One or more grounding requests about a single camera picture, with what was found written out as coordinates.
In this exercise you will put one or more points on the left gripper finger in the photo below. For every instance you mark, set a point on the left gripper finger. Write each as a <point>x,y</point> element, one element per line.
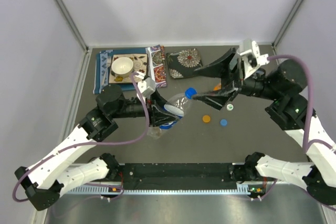
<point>165,117</point>
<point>159,100</point>

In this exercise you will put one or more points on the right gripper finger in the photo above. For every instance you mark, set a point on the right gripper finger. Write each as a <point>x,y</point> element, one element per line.
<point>217,99</point>
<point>219,68</point>

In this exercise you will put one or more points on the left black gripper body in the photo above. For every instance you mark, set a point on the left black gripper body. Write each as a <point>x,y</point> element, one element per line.
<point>149,101</point>

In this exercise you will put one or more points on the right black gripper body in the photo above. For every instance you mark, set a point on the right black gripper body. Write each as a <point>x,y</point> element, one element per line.
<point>253,85</point>

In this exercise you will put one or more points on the orange juice bottle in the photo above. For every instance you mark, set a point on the orange juice bottle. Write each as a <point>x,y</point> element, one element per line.
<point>217,87</point>

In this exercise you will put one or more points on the white green bottle cap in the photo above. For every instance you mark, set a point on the white green bottle cap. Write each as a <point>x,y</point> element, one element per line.
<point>229,107</point>

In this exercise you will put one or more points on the red-blue label water bottle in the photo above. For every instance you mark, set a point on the red-blue label water bottle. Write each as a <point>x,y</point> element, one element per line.
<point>179,105</point>

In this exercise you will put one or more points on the orange bottle cap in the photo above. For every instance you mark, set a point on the orange bottle cap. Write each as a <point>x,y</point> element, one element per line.
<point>206,118</point>

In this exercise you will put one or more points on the dark blue bottle cap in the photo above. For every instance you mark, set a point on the dark blue bottle cap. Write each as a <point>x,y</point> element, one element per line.
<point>190,92</point>

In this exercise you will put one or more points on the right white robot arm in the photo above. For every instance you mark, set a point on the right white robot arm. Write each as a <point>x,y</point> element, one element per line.
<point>289,88</point>

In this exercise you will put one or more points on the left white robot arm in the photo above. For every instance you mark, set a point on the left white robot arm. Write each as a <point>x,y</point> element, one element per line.
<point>50,178</point>

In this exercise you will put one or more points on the blue patterned placemat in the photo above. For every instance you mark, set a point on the blue patterned placemat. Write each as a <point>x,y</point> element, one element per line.
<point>156,68</point>

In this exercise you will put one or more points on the cream ceramic bowl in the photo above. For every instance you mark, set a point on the cream ceramic bowl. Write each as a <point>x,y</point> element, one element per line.
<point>122,66</point>

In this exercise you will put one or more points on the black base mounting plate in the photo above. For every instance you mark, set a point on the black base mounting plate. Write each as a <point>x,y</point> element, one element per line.
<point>179,176</point>

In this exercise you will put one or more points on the silver fork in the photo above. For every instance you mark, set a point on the silver fork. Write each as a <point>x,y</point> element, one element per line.
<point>105,67</point>

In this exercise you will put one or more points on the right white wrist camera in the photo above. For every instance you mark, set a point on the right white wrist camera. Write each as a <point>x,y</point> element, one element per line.
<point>250,56</point>

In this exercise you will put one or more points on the right aluminium corner post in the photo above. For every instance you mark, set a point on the right aluminium corner post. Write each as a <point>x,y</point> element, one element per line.
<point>284,27</point>

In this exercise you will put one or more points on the aluminium corner post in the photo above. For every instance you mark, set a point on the aluminium corner post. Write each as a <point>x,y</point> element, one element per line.
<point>284,27</point>
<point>71,24</point>

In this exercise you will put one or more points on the left aluminium corner post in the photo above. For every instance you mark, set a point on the left aluminium corner post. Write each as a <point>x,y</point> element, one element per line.
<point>71,24</point>

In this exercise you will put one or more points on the aluminium slotted rail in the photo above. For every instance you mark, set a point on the aluminium slotted rail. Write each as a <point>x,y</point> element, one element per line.
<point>259,167</point>

